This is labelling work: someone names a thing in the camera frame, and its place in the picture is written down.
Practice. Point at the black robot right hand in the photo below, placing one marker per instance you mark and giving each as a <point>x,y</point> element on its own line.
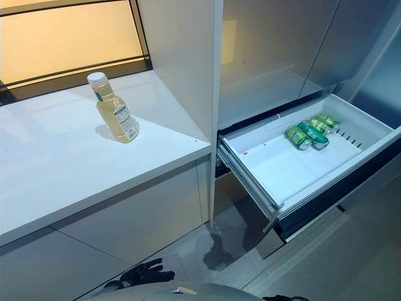
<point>279,298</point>

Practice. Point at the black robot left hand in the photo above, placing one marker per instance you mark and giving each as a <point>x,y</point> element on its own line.
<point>147,274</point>

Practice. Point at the yellow drink bottle white cap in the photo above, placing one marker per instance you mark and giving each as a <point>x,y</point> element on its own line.
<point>117,116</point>

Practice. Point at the white fridge drawer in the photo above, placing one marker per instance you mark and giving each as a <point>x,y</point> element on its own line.
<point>282,166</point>

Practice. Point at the stainless steel fridge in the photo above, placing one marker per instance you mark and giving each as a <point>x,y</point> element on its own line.
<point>266,47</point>

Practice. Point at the silver robot torso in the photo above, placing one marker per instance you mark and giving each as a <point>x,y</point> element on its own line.
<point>188,293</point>

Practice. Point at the light green drink can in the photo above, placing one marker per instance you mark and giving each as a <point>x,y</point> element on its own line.
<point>326,122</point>
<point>296,136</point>

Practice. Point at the dark green drink can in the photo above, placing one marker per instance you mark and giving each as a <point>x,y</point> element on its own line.
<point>311,133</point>

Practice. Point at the tall white cabinet panel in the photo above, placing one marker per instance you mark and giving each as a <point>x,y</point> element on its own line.
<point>181,62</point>

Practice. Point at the black framed lit yellow panel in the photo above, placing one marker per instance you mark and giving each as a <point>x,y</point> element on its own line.
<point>62,37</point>

